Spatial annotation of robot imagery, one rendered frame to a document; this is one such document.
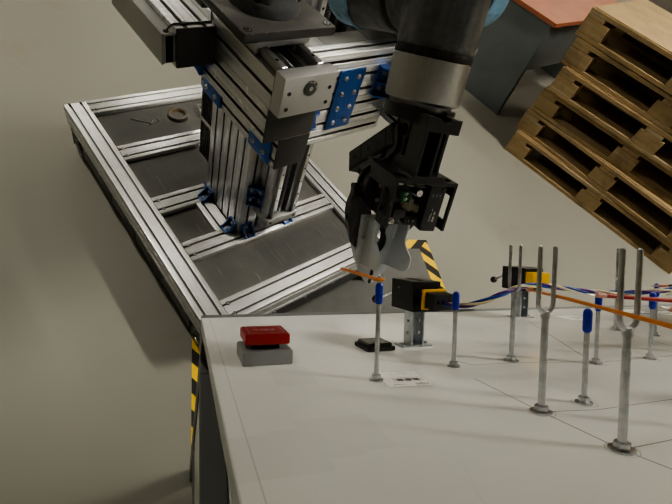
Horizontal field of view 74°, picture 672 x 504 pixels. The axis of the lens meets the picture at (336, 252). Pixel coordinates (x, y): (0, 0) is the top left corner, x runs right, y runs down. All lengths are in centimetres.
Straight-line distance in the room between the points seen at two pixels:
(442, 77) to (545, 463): 32
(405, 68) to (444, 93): 4
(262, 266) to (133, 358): 55
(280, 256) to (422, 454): 148
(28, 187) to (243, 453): 205
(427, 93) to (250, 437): 32
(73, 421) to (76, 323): 35
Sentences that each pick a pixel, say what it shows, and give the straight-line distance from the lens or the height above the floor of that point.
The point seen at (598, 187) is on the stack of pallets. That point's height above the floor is 17.
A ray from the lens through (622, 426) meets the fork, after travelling 39.
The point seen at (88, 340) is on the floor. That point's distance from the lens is 180.
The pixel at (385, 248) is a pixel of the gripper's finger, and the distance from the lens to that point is 53.
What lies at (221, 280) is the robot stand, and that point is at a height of 21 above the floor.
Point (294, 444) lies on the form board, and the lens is 34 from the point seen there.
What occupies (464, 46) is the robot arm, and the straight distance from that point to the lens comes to 45.
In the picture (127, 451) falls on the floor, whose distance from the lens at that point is 164.
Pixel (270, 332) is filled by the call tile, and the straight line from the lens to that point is 52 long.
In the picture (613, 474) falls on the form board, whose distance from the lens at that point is 36.
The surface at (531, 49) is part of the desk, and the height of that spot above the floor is 50.
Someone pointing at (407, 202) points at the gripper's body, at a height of 129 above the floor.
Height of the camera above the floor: 157
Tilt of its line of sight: 48 degrees down
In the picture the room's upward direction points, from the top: 23 degrees clockwise
